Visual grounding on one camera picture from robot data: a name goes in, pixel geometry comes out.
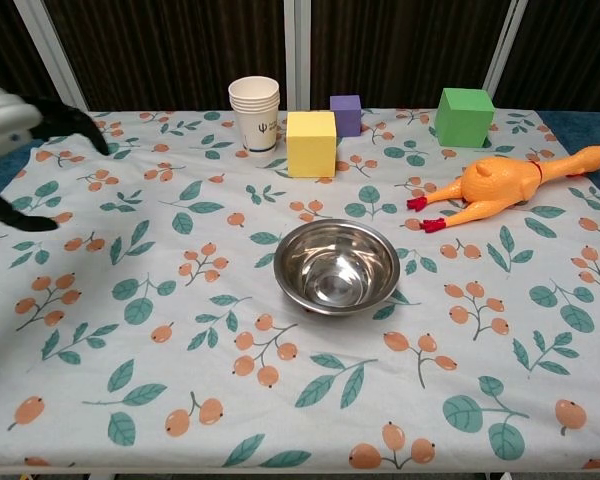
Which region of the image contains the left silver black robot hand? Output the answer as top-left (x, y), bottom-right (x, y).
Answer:
top-left (0, 79), bottom-right (110, 233)

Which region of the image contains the orange rubber chicken toy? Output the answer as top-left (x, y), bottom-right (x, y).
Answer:
top-left (406, 143), bottom-right (600, 234)

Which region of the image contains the yellow foam cube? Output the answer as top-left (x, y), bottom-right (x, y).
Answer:
top-left (285, 110), bottom-right (338, 179)

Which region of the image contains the grey partition frame post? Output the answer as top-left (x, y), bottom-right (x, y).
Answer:
top-left (482, 0), bottom-right (529, 99)
top-left (12, 0), bottom-right (90, 112)
top-left (283, 0), bottom-right (312, 112)

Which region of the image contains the dark brown partition panel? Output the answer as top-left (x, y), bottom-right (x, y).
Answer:
top-left (0, 0), bottom-right (66, 114)
top-left (309, 0), bottom-right (516, 111)
top-left (494, 0), bottom-right (600, 114)
top-left (44, 0), bottom-right (287, 112)

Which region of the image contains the green foam cube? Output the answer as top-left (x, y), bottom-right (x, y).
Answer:
top-left (434, 87), bottom-right (496, 149)

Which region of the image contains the white paper cup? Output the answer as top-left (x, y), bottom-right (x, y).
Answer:
top-left (232, 103), bottom-right (280, 115)
top-left (229, 93), bottom-right (281, 106)
top-left (228, 75), bottom-right (280, 101)
top-left (233, 107), bottom-right (280, 156)
top-left (231, 98), bottom-right (281, 110)

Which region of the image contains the purple foam cube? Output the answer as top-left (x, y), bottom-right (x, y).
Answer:
top-left (329, 94), bottom-right (363, 138)

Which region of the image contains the floral tablecloth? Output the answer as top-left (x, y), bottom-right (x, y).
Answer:
top-left (0, 107), bottom-right (600, 474)

